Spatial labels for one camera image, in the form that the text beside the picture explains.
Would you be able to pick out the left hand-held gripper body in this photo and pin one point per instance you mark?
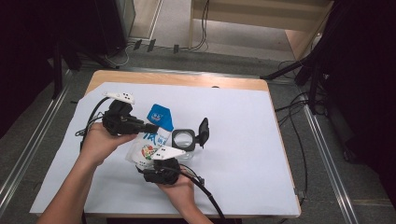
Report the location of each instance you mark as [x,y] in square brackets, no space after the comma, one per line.
[120,119]

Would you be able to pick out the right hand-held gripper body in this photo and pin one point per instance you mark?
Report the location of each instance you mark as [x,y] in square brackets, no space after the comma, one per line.
[163,172]

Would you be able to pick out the white and blue pouch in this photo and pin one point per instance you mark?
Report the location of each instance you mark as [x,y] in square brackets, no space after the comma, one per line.
[160,116]

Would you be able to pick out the person's right hand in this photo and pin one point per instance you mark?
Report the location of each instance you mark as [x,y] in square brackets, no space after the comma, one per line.
[180,193]

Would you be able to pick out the person's left hand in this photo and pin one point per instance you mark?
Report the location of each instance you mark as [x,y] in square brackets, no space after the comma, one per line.
[96,146]

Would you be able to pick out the white paper sheet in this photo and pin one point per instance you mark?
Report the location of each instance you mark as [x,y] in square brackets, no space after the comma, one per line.
[233,149]

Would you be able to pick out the black metal stand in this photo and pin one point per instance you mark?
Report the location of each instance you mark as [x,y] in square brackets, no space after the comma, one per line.
[57,68]

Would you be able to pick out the dark cabinet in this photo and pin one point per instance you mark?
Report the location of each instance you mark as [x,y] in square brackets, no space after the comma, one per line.
[106,21]

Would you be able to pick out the light wooden bench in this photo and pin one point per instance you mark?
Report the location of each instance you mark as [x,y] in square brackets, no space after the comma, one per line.
[249,14]

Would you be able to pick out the black tripod stand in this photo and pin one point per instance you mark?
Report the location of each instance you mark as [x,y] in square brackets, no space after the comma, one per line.
[311,62]

